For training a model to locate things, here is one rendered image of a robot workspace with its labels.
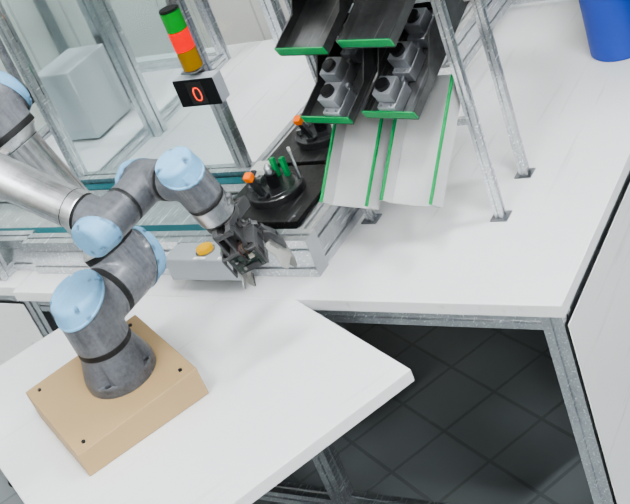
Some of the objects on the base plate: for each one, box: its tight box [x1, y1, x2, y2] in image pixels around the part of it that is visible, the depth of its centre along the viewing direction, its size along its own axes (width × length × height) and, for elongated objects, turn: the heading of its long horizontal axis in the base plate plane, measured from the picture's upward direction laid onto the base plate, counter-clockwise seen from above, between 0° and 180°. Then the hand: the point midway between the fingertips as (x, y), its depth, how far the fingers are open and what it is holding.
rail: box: [21, 229, 329, 277], centre depth 268 cm, size 6×89×11 cm, turn 90°
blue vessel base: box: [579, 0, 630, 62], centre depth 281 cm, size 16×16×27 cm
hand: (272, 270), depth 214 cm, fingers open, 8 cm apart
